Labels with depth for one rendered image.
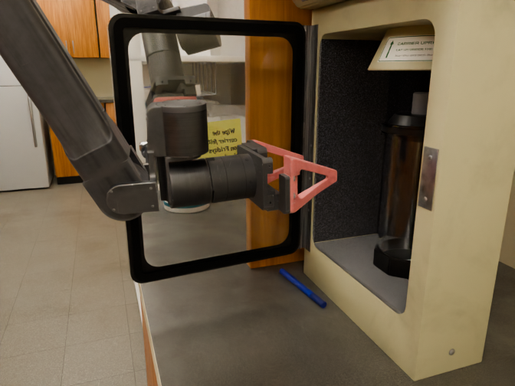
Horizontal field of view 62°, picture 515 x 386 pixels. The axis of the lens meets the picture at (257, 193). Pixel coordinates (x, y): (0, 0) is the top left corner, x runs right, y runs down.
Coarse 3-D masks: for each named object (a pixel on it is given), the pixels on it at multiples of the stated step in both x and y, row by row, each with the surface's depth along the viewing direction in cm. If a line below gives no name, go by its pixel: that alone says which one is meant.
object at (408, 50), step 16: (400, 32) 55; (416, 32) 53; (432, 32) 52; (384, 48) 57; (400, 48) 54; (416, 48) 53; (432, 48) 52; (384, 64) 56; (400, 64) 54; (416, 64) 53
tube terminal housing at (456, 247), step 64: (384, 0) 53; (448, 0) 43; (512, 0) 44; (448, 64) 44; (512, 64) 46; (448, 128) 46; (512, 128) 49; (448, 192) 48; (320, 256) 75; (448, 256) 50; (384, 320) 59; (448, 320) 53
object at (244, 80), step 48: (144, 48) 60; (192, 48) 63; (240, 48) 66; (288, 48) 69; (144, 96) 61; (192, 96) 64; (240, 96) 67; (288, 96) 71; (144, 144) 63; (240, 144) 70; (288, 144) 73; (144, 240) 67; (192, 240) 70; (240, 240) 74
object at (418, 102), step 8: (416, 96) 61; (424, 96) 60; (416, 104) 61; (424, 104) 60; (400, 112) 64; (408, 112) 64; (416, 112) 61; (424, 112) 61; (392, 120) 62; (400, 120) 60; (408, 120) 59; (416, 120) 59; (424, 120) 59
